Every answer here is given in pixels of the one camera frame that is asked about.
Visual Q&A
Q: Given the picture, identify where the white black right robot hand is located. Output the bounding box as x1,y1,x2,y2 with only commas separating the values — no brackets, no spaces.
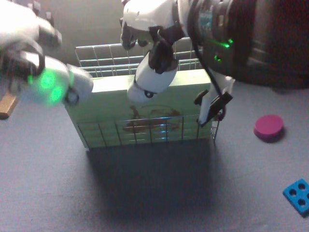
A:
120,0,186,104

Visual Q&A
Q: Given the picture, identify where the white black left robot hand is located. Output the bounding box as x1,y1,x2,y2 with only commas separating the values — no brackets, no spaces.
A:
0,0,94,108

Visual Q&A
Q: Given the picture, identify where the green book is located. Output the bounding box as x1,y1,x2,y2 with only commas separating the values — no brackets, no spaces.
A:
65,69,214,148

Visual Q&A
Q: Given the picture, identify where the wooden block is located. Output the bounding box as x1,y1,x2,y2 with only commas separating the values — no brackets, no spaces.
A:
0,93,19,120

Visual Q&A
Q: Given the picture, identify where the dark cabinet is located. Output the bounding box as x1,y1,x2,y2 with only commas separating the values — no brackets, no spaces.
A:
250,0,309,88

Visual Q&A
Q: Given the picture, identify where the grey table cloth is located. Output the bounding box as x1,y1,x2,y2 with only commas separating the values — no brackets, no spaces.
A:
0,65,309,232

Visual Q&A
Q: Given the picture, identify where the pink round disc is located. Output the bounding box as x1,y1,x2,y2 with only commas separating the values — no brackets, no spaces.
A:
253,114,284,143

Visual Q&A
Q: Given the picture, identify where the blue block with holes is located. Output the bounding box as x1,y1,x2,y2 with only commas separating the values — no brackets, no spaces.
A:
282,178,309,218

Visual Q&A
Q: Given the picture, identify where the wire dish rack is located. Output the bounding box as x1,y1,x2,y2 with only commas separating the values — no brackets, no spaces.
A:
74,37,221,151

